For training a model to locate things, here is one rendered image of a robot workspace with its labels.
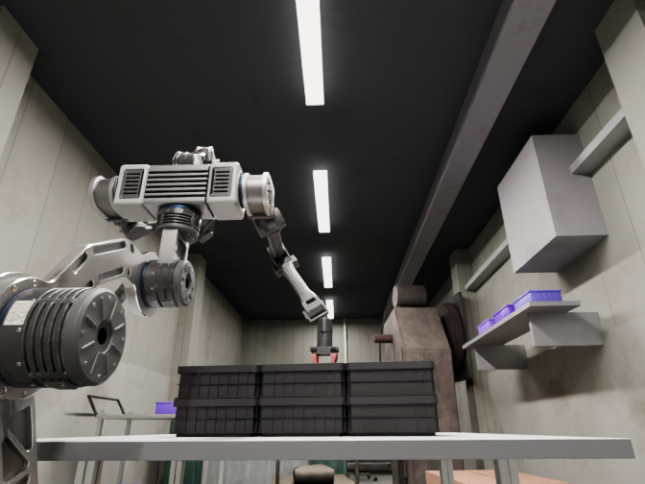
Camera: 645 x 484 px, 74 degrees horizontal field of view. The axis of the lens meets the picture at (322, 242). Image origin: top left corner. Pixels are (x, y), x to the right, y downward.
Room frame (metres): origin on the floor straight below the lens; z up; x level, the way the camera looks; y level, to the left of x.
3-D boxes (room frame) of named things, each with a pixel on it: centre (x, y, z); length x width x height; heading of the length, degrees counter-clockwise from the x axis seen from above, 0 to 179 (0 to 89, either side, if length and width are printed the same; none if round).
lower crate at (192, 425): (1.75, 0.35, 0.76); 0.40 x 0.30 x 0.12; 173
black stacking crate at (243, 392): (1.75, 0.35, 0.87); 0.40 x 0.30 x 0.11; 173
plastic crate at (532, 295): (2.90, -1.49, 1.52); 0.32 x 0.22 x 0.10; 178
